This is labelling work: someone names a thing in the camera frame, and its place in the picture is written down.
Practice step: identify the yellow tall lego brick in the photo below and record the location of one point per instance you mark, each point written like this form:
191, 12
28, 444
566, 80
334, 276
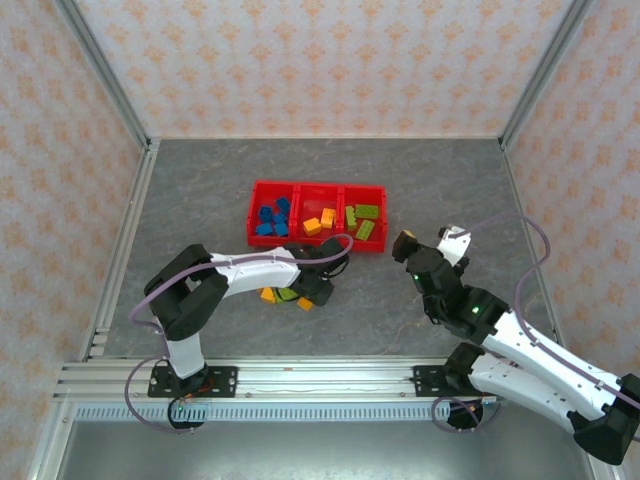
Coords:
305, 304
267, 295

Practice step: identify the yellow long lego brick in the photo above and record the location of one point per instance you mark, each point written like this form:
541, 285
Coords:
311, 226

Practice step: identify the yellow curved lego brick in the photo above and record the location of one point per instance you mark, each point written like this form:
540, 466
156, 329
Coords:
327, 217

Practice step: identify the green long lego brick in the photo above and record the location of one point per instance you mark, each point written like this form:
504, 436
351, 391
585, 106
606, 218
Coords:
365, 229

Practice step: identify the blue tall lego brick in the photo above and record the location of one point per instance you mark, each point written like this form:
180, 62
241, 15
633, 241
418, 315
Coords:
263, 230
283, 204
265, 212

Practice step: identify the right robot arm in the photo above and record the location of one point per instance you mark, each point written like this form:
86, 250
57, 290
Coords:
525, 395

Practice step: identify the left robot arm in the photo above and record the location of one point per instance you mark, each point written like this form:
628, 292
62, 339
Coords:
260, 277

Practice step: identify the red plastic bin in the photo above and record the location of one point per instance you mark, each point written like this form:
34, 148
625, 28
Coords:
380, 235
257, 192
312, 197

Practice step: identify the grey metal base panel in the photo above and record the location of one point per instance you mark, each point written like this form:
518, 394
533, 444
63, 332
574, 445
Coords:
300, 450

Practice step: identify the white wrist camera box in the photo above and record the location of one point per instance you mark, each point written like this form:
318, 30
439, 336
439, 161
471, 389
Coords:
455, 245

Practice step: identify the aluminium front frame rail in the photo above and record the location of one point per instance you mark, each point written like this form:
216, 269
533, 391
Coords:
325, 380

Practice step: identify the aluminium frame side rail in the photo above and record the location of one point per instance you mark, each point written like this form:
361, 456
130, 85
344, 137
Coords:
532, 240
122, 250

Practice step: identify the aluminium frame post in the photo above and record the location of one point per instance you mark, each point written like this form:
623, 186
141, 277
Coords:
543, 75
109, 75

